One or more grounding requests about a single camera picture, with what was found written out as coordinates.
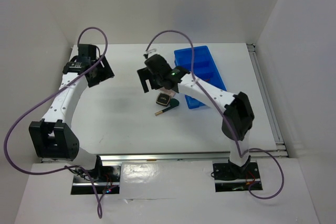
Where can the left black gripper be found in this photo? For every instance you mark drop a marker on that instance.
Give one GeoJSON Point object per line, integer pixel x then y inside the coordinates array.
{"type": "Point", "coordinates": [106, 73]}

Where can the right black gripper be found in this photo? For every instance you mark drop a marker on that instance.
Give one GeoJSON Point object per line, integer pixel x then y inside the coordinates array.
{"type": "Point", "coordinates": [146, 74]}

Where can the black gold compact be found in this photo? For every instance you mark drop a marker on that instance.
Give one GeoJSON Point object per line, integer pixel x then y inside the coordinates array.
{"type": "Point", "coordinates": [163, 99]}

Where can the green gold mascara pen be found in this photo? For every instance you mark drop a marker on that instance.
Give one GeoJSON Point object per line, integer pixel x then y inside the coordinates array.
{"type": "Point", "coordinates": [163, 111]}

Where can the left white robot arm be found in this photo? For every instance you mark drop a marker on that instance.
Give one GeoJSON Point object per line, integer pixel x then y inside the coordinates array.
{"type": "Point", "coordinates": [52, 136]}

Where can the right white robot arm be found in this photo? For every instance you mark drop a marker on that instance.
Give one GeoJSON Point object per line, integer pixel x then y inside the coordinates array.
{"type": "Point", "coordinates": [235, 109]}

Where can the clear eyeshadow palette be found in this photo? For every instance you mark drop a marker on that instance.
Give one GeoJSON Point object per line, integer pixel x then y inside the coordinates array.
{"type": "Point", "coordinates": [171, 93]}

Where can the blue plastic organizer bin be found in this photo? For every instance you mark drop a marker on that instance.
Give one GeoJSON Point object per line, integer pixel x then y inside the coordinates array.
{"type": "Point", "coordinates": [204, 64]}

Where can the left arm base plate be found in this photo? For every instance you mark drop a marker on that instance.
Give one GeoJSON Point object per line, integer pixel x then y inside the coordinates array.
{"type": "Point", "coordinates": [107, 182]}

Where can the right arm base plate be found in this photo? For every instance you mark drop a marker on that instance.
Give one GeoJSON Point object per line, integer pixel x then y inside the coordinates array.
{"type": "Point", "coordinates": [226, 180]}

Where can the front aluminium rail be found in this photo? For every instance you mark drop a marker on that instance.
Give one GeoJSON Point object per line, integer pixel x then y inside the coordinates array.
{"type": "Point", "coordinates": [178, 156]}

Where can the aluminium rail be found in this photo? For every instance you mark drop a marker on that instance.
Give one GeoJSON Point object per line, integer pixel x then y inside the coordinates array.
{"type": "Point", "coordinates": [178, 156]}
{"type": "Point", "coordinates": [280, 145]}

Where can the right side aluminium rail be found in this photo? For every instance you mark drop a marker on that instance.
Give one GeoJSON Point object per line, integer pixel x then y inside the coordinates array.
{"type": "Point", "coordinates": [280, 145]}

